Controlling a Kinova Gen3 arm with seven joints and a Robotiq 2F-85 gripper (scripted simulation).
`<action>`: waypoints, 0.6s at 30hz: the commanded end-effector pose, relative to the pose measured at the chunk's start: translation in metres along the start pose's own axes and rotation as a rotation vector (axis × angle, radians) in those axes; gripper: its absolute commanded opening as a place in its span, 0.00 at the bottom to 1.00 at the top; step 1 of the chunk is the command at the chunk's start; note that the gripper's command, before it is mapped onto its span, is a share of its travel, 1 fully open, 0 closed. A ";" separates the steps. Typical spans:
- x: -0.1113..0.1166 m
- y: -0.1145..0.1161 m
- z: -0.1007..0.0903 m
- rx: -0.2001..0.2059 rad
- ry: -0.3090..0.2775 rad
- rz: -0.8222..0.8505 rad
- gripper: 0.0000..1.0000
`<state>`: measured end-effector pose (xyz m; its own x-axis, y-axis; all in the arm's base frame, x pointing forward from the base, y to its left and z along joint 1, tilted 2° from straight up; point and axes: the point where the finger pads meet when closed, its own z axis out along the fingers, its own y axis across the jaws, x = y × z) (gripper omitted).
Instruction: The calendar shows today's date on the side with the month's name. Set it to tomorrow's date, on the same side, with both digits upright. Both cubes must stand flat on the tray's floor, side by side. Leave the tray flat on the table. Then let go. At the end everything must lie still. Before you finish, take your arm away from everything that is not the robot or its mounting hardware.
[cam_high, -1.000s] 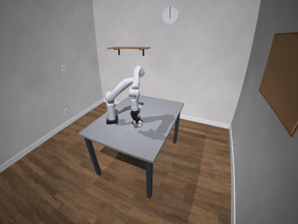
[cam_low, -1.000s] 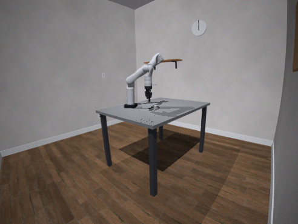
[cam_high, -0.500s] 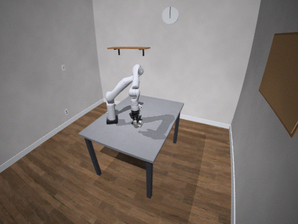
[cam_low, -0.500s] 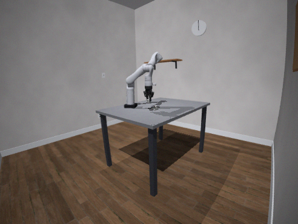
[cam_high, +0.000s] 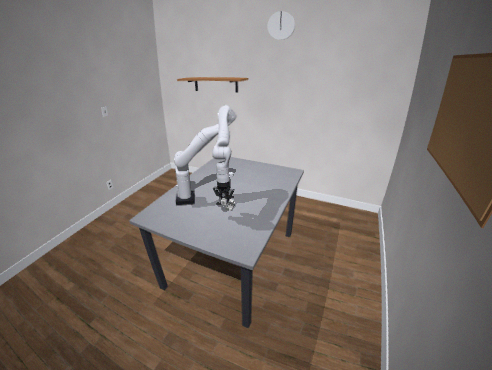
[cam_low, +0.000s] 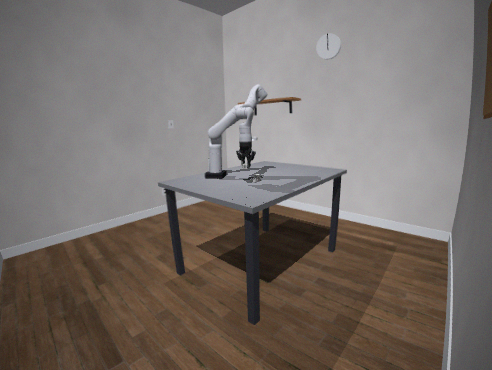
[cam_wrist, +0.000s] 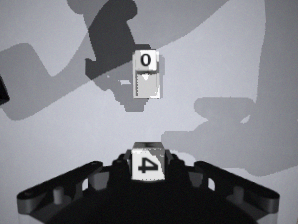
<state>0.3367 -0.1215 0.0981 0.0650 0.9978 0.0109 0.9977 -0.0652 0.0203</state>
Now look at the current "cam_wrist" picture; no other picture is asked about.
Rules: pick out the white cube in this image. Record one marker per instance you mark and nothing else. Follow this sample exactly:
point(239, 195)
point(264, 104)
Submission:
point(145, 62)
point(148, 161)

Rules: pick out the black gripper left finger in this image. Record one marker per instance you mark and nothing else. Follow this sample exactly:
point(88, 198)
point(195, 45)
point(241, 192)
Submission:
point(36, 205)

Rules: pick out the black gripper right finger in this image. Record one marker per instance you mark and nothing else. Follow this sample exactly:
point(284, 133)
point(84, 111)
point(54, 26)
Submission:
point(260, 202)

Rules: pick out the white rectangular tray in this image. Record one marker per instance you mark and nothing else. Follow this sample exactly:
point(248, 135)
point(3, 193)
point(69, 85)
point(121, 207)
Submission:
point(146, 86)

